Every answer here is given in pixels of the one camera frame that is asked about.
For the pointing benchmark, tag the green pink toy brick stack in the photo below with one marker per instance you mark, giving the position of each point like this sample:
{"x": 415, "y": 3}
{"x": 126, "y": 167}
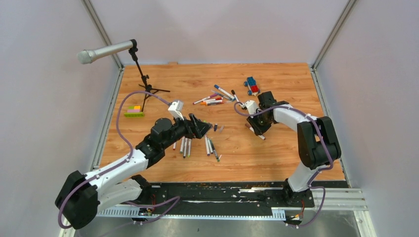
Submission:
{"x": 134, "y": 112}

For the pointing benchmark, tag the red capped white marker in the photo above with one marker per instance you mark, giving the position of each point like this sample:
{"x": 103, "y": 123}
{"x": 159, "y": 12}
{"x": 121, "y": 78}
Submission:
{"x": 224, "y": 102}

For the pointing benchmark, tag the dark blue capped marker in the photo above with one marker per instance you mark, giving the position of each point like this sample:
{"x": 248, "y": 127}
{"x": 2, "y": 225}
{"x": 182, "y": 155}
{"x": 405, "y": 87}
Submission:
{"x": 210, "y": 145}

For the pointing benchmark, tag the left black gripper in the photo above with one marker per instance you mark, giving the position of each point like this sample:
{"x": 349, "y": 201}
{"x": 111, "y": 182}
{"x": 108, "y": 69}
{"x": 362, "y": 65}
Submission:
{"x": 199, "y": 128}

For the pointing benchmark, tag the black microphone tripod stand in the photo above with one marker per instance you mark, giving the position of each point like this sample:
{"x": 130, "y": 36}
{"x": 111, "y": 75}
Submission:
{"x": 148, "y": 87}

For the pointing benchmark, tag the blue capped white marker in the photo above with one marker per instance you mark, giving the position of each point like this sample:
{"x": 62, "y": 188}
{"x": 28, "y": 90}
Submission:
{"x": 225, "y": 92}

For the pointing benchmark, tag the silver microphone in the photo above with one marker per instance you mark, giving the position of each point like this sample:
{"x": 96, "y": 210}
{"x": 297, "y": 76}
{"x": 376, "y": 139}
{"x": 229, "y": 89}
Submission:
{"x": 89, "y": 56}

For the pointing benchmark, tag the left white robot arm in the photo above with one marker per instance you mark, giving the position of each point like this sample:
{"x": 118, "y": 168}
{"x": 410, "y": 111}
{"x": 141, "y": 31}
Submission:
{"x": 82, "y": 196}

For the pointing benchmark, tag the black capped white marker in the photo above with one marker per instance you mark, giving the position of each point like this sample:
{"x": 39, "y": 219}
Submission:
{"x": 235, "y": 95}

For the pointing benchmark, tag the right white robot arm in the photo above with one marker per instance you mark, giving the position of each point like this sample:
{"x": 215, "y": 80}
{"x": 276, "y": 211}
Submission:
{"x": 317, "y": 142}

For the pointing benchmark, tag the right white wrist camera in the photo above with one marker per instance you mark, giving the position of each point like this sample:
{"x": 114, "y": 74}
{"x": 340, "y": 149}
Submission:
{"x": 251, "y": 106}

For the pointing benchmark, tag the brown capped white marker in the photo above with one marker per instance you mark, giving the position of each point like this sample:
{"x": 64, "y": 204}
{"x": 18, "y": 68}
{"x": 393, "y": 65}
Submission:
{"x": 252, "y": 130}

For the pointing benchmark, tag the silver grey pen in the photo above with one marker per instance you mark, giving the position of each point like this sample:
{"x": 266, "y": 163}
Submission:
{"x": 213, "y": 150}

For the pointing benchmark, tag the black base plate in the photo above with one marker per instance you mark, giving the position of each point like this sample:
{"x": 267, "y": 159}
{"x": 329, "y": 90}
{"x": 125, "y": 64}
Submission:
{"x": 223, "y": 198}

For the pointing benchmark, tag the light green white marker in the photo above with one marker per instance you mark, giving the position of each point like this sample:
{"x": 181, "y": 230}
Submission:
{"x": 189, "y": 147}

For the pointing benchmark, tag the orange capped white marker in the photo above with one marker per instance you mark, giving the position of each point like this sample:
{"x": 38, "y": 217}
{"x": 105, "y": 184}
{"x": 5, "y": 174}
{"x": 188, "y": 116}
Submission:
{"x": 206, "y": 103}

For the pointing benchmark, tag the blue red toy brick car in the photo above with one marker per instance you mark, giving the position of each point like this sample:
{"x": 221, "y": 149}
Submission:
{"x": 253, "y": 89}

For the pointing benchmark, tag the grey capped marker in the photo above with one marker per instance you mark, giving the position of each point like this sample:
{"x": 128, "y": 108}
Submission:
{"x": 222, "y": 95}

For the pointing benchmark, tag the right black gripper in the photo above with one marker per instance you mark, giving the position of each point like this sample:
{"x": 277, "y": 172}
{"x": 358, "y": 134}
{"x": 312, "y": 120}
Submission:
{"x": 258, "y": 130}

